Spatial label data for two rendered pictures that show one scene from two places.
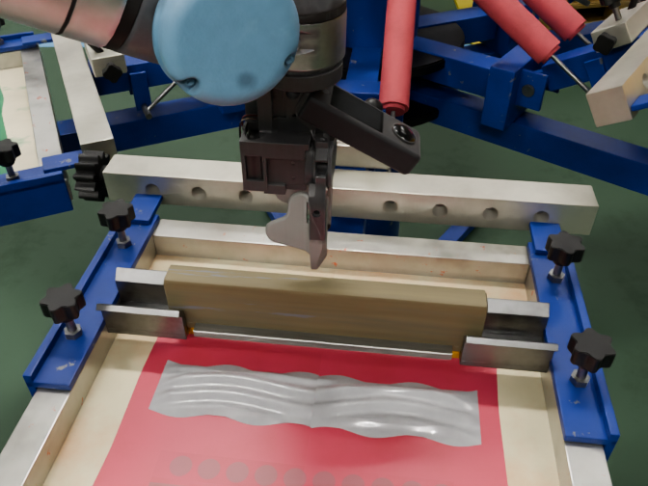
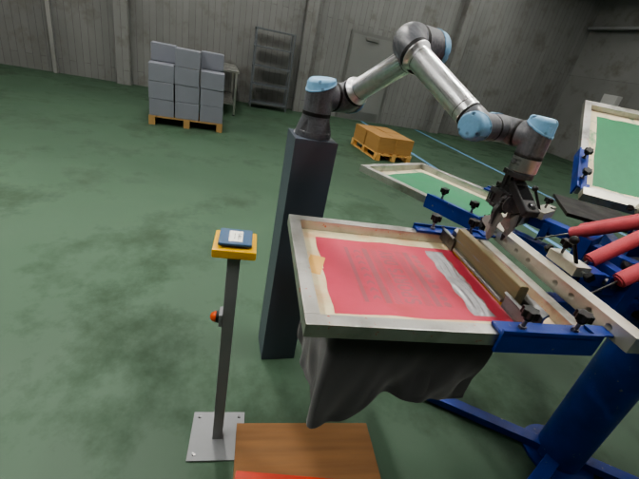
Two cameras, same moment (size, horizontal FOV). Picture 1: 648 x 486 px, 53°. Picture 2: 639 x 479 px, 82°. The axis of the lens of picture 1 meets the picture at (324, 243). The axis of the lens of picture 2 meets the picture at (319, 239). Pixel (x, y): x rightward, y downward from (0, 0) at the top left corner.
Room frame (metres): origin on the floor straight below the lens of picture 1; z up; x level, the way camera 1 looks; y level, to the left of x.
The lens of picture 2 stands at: (-0.35, -0.81, 1.52)
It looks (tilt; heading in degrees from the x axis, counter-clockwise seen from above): 27 degrees down; 70
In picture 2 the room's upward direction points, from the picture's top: 12 degrees clockwise
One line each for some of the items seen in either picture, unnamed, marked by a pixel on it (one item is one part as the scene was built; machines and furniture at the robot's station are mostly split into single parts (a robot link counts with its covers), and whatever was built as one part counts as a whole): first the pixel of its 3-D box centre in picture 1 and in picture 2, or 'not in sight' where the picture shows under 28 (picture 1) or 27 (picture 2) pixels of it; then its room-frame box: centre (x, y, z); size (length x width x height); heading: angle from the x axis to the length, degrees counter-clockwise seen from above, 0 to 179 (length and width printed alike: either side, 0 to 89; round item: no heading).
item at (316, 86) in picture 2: not in sight; (320, 94); (0.09, 0.71, 1.37); 0.13 x 0.12 x 0.14; 22
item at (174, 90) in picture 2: not in sight; (187, 87); (-0.64, 6.09, 0.59); 1.13 x 0.76 x 1.17; 1
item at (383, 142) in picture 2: not in sight; (381, 143); (2.88, 5.70, 0.21); 1.18 x 0.85 x 0.41; 88
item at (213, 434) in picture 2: not in sight; (224, 353); (-0.24, 0.21, 0.48); 0.22 x 0.22 x 0.96; 83
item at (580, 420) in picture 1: (560, 340); (544, 336); (0.51, -0.28, 0.98); 0.30 x 0.05 x 0.07; 173
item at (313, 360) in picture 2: not in sight; (314, 325); (0.02, 0.06, 0.74); 0.45 x 0.03 x 0.43; 83
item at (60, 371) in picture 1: (105, 300); (449, 237); (0.58, 0.27, 0.98); 0.30 x 0.05 x 0.07; 173
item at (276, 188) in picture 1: (293, 121); (510, 191); (0.52, 0.03, 1.26); 0.09 x 0.08 x 0.12; 85
